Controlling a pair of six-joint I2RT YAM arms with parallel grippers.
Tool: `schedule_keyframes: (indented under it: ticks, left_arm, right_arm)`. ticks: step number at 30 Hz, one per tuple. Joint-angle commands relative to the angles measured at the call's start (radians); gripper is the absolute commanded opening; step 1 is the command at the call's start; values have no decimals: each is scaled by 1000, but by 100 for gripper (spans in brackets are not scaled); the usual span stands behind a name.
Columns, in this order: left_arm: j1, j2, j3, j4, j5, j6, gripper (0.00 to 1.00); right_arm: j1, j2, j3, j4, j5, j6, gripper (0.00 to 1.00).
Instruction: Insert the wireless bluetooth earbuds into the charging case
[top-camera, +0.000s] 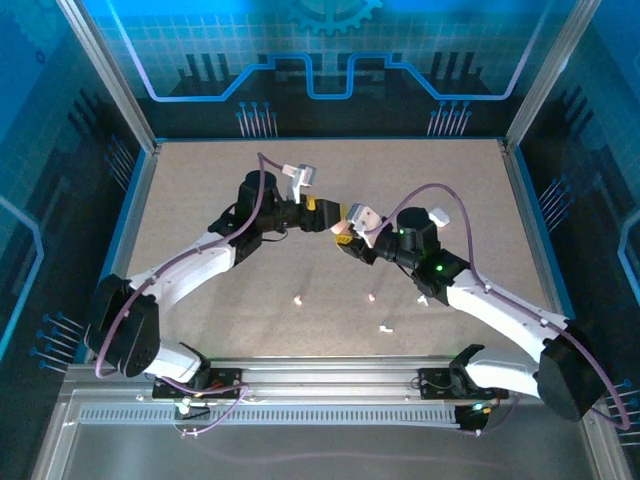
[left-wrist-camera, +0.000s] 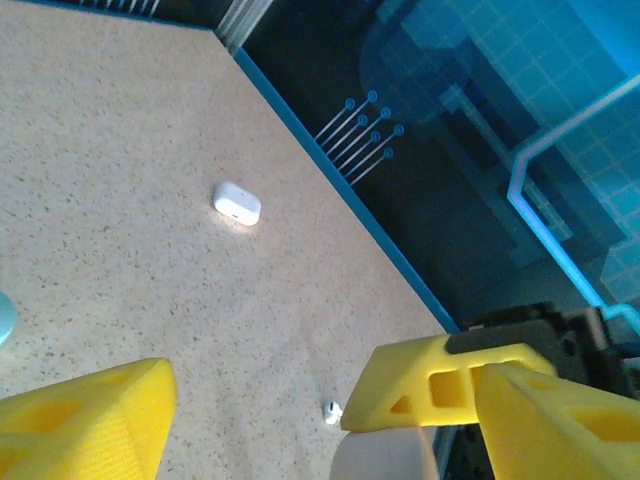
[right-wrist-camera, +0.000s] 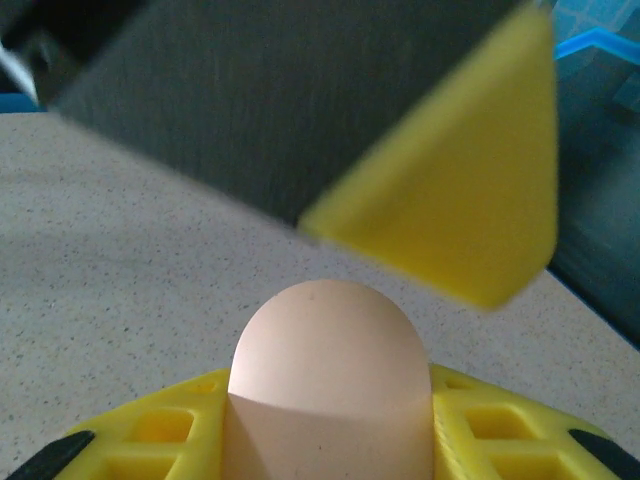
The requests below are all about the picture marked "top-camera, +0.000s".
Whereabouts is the grey metal panel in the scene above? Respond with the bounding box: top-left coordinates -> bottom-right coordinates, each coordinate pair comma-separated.
32,399 -> 637,480

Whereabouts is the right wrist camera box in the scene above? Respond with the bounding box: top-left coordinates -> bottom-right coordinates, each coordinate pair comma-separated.
346,202 -> 386,249

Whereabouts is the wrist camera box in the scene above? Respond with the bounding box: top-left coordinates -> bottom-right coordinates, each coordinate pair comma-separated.
346,202 -> 386,249
281,163 -> 317,205

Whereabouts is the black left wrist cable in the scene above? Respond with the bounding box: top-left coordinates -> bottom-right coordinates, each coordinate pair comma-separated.
257,227 -> 290,247

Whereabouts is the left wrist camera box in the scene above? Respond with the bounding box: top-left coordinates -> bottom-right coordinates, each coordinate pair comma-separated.
281,163 -> 317,205

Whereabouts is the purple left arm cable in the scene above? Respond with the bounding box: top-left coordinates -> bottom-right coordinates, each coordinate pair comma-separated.
93,151 -> 286,440

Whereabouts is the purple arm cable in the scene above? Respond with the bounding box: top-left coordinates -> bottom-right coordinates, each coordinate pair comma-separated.
369,182 -> 632,437
93,151 -> 286,440

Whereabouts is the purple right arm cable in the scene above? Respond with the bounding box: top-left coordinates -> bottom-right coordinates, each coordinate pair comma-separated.
369,182 -> 632,437

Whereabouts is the aluminium side rail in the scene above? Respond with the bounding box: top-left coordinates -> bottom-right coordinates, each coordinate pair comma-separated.
498,139 -> 576,361
82,142 -> 162,365

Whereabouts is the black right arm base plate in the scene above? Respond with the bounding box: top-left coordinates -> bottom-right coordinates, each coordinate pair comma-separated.
417,367 -> 510,401

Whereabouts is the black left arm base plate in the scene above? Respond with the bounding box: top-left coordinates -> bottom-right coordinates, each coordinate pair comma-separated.
151,367 -> 245,401

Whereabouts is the grey slotted cable duct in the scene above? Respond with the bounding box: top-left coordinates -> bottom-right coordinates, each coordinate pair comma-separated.
77,407 -> 464,427

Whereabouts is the aluminium corner post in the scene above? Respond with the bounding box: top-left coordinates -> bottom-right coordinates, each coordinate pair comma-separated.
502,0 -> 604,151
54,0 -> 162,154

